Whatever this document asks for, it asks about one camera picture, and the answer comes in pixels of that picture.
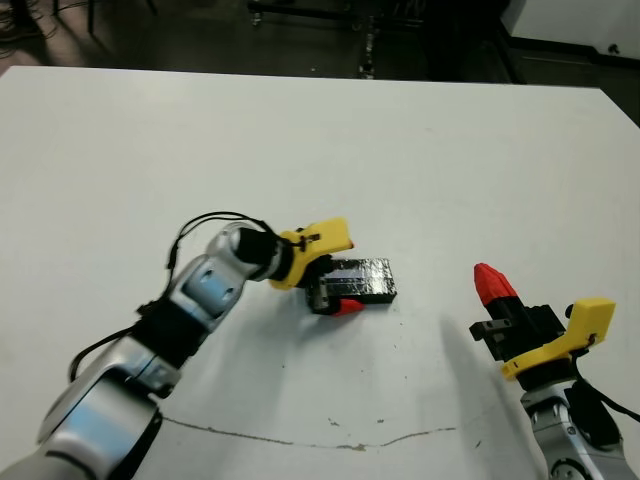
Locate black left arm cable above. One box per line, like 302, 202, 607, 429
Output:
69, 211, 306, 384

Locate tangled black floor cables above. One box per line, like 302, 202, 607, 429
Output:
0, 0, 32, 57

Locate black camera box lid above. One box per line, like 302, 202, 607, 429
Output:
319, 257, 400, 305

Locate white cabinet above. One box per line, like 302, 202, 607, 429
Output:
499, 0, 640, 57

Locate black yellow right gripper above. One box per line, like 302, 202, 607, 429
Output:
468, 263, 618, 389

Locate black wheeled floor frame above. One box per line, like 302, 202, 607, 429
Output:
247, 0, 431, 79

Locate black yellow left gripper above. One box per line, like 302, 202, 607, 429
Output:
269, 217, 366, 318

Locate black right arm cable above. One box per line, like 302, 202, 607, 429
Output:
569, 349, 640, 419

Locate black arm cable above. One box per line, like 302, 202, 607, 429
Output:
569, 349, 640, 419
69, 211, 306, 384

